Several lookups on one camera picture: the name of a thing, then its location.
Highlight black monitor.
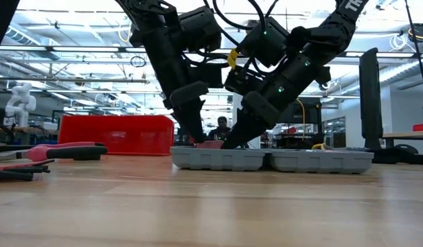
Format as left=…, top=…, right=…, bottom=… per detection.
left=279, top=99, right=323, bottom=125

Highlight yellow hanging cable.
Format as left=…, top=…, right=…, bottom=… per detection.
left=295, top=98, right=307, bottom=141

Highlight yellow tape tag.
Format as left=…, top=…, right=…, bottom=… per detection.
left=227, top=47, right=239, bottom=69

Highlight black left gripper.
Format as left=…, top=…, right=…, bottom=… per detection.
left=139, top=25, right=209, bottom=143

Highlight pink and black handled pliers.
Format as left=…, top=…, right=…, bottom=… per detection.
left=0, top=141, right=108, bottom=163

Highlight wooden workbench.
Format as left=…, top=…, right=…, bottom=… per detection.
left=382, top=130, right=423, bottom=156

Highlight red black hex key set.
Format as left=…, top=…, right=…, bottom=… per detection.
left=0, top=159, right=56, bottom=182

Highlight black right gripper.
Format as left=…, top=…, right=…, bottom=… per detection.
left=223, top=51, right=332, bottom=150

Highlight grey and black work glove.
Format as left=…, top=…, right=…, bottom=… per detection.
left=311, top=142, right=420, bottom=165

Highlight thin black pole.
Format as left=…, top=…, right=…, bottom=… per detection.
left=403, top=0, right=423, bottom=108

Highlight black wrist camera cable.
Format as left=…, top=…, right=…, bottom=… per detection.
left=180, top=47, right=233, bottom=69
left=211, top=0, right=279, bottom=75

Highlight white building column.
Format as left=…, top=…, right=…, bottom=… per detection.
left=231, top=92, right=262, bottom=149

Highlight cluttered workbench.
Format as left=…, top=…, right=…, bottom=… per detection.
left=0, top=123, right=60, bottom=145

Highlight person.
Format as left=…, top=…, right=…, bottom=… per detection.
left=207, top=116, right=233, bottom=141

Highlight grey-blue plastic tool case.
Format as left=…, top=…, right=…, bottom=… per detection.
left=170, top=145, right=375, bottom=174

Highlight black hanging cable loop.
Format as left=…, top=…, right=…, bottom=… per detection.
left=129, top=55, right=147, bottom=69

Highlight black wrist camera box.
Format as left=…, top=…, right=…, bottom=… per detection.
left=225, top=64, right=264, bottom=95
left=189, top=63, right=225, bottom=89

